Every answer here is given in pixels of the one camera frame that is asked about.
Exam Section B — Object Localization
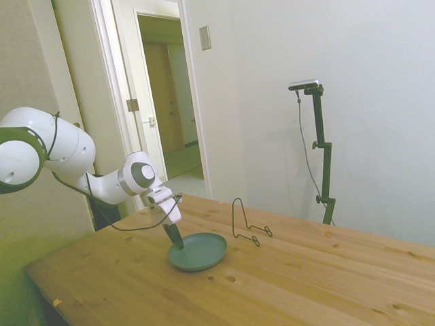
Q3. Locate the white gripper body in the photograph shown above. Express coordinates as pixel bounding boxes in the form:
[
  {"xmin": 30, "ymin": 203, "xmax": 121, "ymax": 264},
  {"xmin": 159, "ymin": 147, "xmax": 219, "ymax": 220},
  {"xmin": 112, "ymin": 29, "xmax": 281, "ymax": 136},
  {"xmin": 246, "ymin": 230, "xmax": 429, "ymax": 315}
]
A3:
[{"xmin": 144, "ymin": 185, "xmax": 183, "ymax": 225}]

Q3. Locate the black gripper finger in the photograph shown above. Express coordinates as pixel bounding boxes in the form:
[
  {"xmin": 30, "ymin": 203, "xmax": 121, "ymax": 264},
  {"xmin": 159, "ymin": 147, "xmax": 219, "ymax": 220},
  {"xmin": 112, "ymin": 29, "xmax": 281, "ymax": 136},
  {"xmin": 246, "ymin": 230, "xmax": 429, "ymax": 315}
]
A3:
[
  {"xmin": 162, "ymin": 223, "xmax": 179, "ymax": 246},
  {"xmin": 169, "ymin": 224, "xmax": 185, "ymax": 251}
]

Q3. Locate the teal round plate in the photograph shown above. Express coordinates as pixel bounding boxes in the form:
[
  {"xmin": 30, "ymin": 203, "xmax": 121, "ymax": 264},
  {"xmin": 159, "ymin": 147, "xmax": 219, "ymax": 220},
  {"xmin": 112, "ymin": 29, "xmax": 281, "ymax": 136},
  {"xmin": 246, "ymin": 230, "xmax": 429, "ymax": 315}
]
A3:
[{"xmin": 168, "ymin": 232, "xmax": 228, "ymax": 272}]

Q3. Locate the brown wooden door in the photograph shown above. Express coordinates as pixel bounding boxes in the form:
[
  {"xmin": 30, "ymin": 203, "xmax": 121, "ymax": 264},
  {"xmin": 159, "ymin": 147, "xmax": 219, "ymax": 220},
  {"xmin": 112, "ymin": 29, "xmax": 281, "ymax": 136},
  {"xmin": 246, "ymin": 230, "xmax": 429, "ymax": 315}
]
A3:
[{"xmin": 142, "ymin": 41, "xmax": 186, "ymax": 156}]

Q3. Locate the white open door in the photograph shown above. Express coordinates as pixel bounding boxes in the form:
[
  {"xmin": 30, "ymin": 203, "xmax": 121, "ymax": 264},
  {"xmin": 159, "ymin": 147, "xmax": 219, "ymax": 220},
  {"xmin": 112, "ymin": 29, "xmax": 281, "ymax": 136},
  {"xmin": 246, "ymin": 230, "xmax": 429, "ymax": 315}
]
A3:
[{"xmin": 110, "ymin": 0, "xmax": 168, "ymax": 211}]

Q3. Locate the black wire plate stand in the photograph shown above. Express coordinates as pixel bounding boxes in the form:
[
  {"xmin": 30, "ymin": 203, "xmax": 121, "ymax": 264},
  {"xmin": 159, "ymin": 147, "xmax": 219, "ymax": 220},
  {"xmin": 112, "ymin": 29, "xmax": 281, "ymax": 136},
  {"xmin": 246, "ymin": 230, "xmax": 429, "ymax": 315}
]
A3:
[{"xmin": 231, "ymin": 198, "xmax": 273, "ymax": 248}]

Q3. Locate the beige wall switch plate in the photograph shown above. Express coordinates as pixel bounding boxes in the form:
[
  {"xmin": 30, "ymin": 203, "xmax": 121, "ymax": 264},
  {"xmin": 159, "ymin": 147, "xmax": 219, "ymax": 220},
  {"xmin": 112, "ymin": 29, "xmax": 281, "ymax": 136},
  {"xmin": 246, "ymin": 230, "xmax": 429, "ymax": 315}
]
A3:
[{"xmin": 198, "ymin": 25, "xmax": 212, "ymax": 52}]

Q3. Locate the black camera stand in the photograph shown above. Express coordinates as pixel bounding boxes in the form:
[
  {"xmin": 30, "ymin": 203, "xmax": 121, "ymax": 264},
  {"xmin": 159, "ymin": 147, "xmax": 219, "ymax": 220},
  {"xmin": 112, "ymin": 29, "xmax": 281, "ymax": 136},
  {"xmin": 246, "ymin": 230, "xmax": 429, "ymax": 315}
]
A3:
[{"xmin": 303, "ymin": 85, "xmax": 337, "ymax": 225}]

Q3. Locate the grey exterior camera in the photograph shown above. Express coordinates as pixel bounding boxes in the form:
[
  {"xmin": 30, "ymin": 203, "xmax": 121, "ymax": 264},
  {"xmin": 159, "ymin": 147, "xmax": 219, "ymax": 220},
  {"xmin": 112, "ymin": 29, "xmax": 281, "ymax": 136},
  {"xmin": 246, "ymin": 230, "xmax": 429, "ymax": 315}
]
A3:
[{"xmin": 288, "ymin": 78, "xmax": 322, "ymax": 92}]

